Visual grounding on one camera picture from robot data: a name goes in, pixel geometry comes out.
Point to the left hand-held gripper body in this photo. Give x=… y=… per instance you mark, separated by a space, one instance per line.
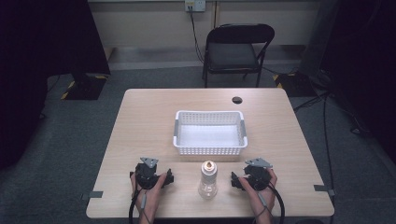
x=145 y=177

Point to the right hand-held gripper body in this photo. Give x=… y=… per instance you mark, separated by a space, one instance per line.
x=257 y=177

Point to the clear plastic bottle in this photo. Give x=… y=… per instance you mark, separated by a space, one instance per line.
x=208 y=182

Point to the white plastic basket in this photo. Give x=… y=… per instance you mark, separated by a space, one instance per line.
x=210 y=137

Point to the person's left hand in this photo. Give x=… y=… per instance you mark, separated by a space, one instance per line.
x=151 y=197

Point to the person's right hand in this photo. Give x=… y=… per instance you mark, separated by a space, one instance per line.
x=261 y=199

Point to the grey tape strip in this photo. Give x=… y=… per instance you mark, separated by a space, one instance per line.
x=92 y=195
x=323 y=188

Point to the black table grommet hole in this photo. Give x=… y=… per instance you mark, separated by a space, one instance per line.
x=237 y=100

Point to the black stand base striped tape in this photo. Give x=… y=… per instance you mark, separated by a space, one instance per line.
x=84 y=88
x=294 y=84

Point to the black folding chair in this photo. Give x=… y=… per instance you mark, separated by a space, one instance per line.
x=235 y=53

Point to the dark curtain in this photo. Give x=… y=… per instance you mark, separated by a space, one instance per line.
x=361 y=62

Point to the black curtain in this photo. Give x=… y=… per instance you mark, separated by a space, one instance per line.
x=37 y=62

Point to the white wall outlet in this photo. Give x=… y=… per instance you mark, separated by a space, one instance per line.
x=195 y=5

